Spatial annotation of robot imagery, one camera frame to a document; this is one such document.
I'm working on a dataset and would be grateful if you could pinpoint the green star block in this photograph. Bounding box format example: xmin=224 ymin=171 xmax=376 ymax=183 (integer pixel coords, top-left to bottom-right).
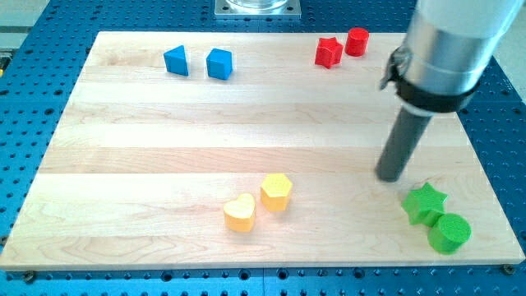
xmin=402 ymin=183 xmax=448 ymax=227

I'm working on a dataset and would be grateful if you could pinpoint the red cylinder block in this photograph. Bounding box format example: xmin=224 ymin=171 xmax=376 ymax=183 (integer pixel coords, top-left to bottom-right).
xmin=344 ymin=27 xmax=369 ymax=57

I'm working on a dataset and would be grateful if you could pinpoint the green cylinder block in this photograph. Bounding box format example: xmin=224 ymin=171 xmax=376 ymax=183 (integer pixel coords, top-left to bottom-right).
xmin=428 ymin=213 xmax=472 ymax=255

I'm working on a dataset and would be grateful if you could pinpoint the yellow heart block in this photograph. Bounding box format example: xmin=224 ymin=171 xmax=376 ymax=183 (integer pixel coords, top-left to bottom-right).
xmin=223 ymin=193 xmax=256 ymax=233

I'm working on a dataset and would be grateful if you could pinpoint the blue cube block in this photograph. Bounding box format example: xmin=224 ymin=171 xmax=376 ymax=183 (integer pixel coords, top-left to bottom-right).
xmin=206 ymin=49 xmax=233 ymax=81

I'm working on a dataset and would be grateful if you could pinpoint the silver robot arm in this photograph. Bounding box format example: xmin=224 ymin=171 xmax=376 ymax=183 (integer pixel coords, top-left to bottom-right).
xmin=376 ymin=0 xmax=524 ymax=182

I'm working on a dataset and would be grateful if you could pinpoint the yellow hexagon block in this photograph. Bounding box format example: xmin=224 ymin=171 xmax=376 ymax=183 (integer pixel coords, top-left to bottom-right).
xmin=261 ymin=173 xmax=293 ymax=212

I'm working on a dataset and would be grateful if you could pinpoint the wooden board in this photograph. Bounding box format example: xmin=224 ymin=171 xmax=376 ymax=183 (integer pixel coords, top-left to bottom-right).
xmin=1 ymin=31 xmax=524 ymax=271

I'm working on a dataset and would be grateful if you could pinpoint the blue triangle block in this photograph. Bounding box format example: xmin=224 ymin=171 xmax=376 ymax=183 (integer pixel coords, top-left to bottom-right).
xmin=164 ymin=45 xmax=189 ymax=76

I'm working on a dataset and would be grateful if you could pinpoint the red star block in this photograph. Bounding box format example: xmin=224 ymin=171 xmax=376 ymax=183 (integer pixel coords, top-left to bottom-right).
xmin=315 ymin=37 xmax=344 ymax=69

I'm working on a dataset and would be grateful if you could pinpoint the blue perforated table plate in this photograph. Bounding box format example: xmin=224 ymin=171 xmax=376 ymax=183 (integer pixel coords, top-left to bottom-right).
xmin=1 ymin=1 xmax=525 ymax=295

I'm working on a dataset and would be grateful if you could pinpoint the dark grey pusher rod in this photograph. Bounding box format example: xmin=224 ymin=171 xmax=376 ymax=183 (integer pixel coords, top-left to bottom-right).
xmin=375 ymin=108 xmax=431 ymax=182

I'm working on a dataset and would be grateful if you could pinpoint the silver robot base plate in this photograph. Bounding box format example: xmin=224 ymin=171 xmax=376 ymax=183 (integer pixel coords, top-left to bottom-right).
xmin=214 ymin=0 xmax=302 ymax=19

